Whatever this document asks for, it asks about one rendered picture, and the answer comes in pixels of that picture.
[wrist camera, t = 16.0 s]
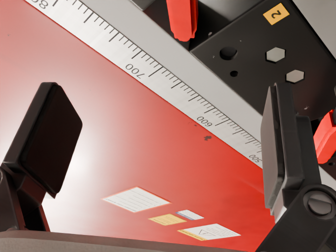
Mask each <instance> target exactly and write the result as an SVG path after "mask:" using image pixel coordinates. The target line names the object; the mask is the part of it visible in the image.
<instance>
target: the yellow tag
mask: <svg viewBox="0 0 336 252"><path fill-rule="evenodd" d="M263 15H264V17H265V18H266V19H267V20H268V21H269V22H270V24H271V25H273V24H275V23H276V22H278V21H280V20H281V19H283V18H284V17H286V16H288V15H289V13H288V11H287V10H286V9H285V8H284V6H283V5H282V4H281V3H280V4H278V5H277V6H275V7H273V8H272V9H270V10H269V11H267V12H266V13H264V14H263Z"/></svg>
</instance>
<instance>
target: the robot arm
mask: <svg viewBox="0 0 336 252"><path fill-rule="evenodd" d="M82 128H83V122H82V120H81V118H80V117H79V115H78V113H77V112H76V110H75V108H74V106H73V105H72V103H71V101H70V100H69V98H68V96H67V95H66V93H65V91H64V90H63V88H62V87H61V86H60V85H58V84H57V83H56V82H42V83H41V84H40V85H39V87H38V89H37V91H36V93H35V95H34V98H33V100H32V102H31V104H30V106H29V108H28V110H27V112H26V114H25V116H24V118H23V120H22V122H21V124H20V126H19V128H18V130H17V132H16V134H15V136H14V138H13V140H12V142H11V144H10V147H9V149H8V151H7V153H6V155H5V157H4V159H3V161H2V163H1V165H0V252H248V251H242V250H234V249H227V248H218V247H209V246H199V245H189V244H179V243H169V242H159V241H149V240H138V239H128V238H117V237H106V236H95V235H84V234H73V233H62V232H51V230H50V227H49V224H48V221H47V218H46V215H45V212H44V209H43V206H42V203H43V200H44V199H54V200H55V198H56V195H57V194H58V193H59V192H60V191H61V189H62V186H63V183H64V180H65V177H66V174H67V171H68V169H69V166H70V163H71V160H72V157H73V154H74V151H75V148H76V145H77V142H78V139H79V137H80V134H81V131H82ZM260 139H261V155H262V171H263V187H264V203H265V208H267V209H270V215H271V216H274V219H275V223H276V224H275V225H274V227H273V228H272V229H271V231H270V232H269V233H268V235H267V236H266V237H265V239H264V240H263V241H262V243H261V244H260V245H259V247H258V248H257V249H256V251H255V252H336V191H335V190H334V189H333V188H331V187H329V186H327V185H325V184H322V181H321V175H320V170H319V164H318V159H317V153H316V148H315V142H314V137H313V131H312V126H311V121H310V118H309V117H308V116H299V115H296V112H295V106H294V99H293V92H292V86H291V83H290V82H275V83H274V86H269V88H268V93H267V97H266V102H265V107H264V112H263V116H262V121H261V126H260Z"/></svg>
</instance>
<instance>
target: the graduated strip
mask: <svg viewBox="0 0 336 252"><path fill-rule="evenodd" d="M26 1H27V2H29V3H30V4H31V5H33V6H34V7H36V8H37V9H38V10H40V11H41V12H43V13H44V14H45V15H47V16H48V17H50V18H51V19H53V20H54V21H55V22H57V23H58V24H60V25H61V26H62V27H64V28H65V29H67V30H68V31H69V32H71V33H72V34H74V35H75V36H76V37H78V38H79V39H81V40H82V41H83V42H85V43H86V44H88V45H89V46H90V47H92V48H93V49H95V50H96V51H97V52H99V53H100V54H102V55H103V56H105V57H106V58H107V59H109V60H110V61H112V62H113V63H114V64H116V65H117V66H119V67H120V68H121V69H123V70H124V71H126V72H127V73H128V74H130V75H131V76H133V77H134V78H135V79H137V80H138V81H140V82H141V83H142V84H144V85H145V86H147V87H148V88H149V89H151V90H152V91H154V92H155V93H156V94H158V95H159V96H161V97H162V98H164V99H165V100H166V101H168V102H169V103H171V104H172V105H173V106H175V107H176V108H178V109H179V110H180V111H182V112H183V113H185V114H186V115H187V116H189V117H190V118H192V119H193V120H194V121H196V122H197V123H199V124H200V125H201V126H203V127H204V128H206V129H207V130H208V131H210V132H211V133H213V134H214V135H215V136H217V137H218V138H220V139H221V140H223V141H224V142H225V143H227V144H228V145H230V146H231V147H232V148H234V149H235V150H237V151H238V152H239V153H241V154H242V155H244V156H245V157H246V158H248V159H249V160H251V161H252V162H253V163H255V164H256V165H258V166H259V167H260V168H263V164H262V148H261V143H259V142H258V141H257V140H255V139H254V138H253V137H252V136H250V135H249V134H248V133H247V132H245V131H244V130H243V129H241V128H240V127H239V126H238V125H236V124H235V123H234V122H232V121H231V120H230V119H229V118H227V117H226V116H225V115H224V114H222V113H221V112H220V111H218V110H217V109H216V108H215V107H213V106H212V105H211V104H210V103H208V102H207V101H206V100H204V99H203V98H202V97H201V96H199V95H198V94H197V93H196V92H194V91H193V90H192V89H190V88H189V87H188V86H187V85H185V84H184V83H183V82H182V81H180V80H179V79H178V78H176V77H175V76H174V75H173V74H171V73H170V72H169V71H168V70H166V69H165V68H164V67H162V66H161V65H160V64H159V63H157V62H156V61H155V60H154V59H152V58H151V57H150V56H148V55H147V54H146V53H145V52H143V51H142V50H141V49H140V48H138V47H137V46H136V45H134V44H133V43H132V42H131V41H129V40H128V39H127V38H126V37H124V36H123V35H122V34H120V33H119V32H118V31H117V30H115V29H114V28H113V27H112V26H110V25H109V24H108V23H106V22H105V21H104V20H103V19H101V18H100V17H99V16H98V15H96V14H95V13H94V12H92V11H91V10H90V9H89V8H87V7H86V6H85V5H84V4H82V3H81V2H80V1H78V0H26Z"/></svg>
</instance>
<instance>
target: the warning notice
mask: <svg viewBox="0 0 336 252"><path fill-rule="evenodd" d="M177 231H179V232H181V233H183V234H186V235H188V236H191V237H193V238H196V239H198V240H200V241H205V240H212V239H219V238H227V237H234V236H241V235H240V234H238V233H236V232H234V231H231V230H229V229H227V228H225V227H223V226H221V225H219V224H217V223H216V224H210V225H205V226H199V227H193V228H188V229H182V230H177Z"/></svg>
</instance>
